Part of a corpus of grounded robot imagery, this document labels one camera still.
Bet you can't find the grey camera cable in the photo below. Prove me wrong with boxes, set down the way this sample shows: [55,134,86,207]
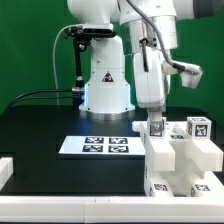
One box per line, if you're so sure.
[52,24,81,106]

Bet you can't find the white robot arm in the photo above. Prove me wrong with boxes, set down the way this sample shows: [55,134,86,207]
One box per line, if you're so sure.
[67,0,224,133]

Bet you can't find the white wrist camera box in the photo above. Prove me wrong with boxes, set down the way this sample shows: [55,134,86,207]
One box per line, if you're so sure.
[161,60,204,90]

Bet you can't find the white chair seat block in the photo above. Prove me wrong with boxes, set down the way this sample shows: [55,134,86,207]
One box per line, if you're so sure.
[144,134,207,197]

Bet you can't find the white long side rail back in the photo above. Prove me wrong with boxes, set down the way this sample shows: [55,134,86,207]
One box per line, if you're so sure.
[190,139,223,172]

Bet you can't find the white front fence rail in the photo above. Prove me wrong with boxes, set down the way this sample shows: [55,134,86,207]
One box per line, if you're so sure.
[0,196,224,223]

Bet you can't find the white left fence block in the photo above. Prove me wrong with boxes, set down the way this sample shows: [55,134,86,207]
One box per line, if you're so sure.
[0,157,13,191]

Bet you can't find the white flat back panel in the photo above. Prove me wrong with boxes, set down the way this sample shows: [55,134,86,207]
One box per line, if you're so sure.
[59,136,145,156]

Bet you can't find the white long side rail front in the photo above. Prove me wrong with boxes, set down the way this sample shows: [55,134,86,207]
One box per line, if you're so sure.
[143,135,175,172]

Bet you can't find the white fence rail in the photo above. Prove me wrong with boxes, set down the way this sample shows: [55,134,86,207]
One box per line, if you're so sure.
[0,196,224,223]
[206,171,224,197]

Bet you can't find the black base cables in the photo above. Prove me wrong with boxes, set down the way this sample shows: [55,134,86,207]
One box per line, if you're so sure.
[6,87,84,111]

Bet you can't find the white long side rail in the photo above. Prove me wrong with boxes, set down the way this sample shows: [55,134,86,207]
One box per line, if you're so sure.
[143,135,175,172]
[190,139,223,172]

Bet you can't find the white right fence rail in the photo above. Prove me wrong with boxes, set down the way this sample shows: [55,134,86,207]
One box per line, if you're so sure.
[206,171,224,197]

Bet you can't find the black camera on stand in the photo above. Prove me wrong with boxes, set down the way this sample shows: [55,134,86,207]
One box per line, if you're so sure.
[64,24,116,88]

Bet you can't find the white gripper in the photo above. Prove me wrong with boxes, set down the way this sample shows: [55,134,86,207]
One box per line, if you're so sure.
[133,47,168,129]

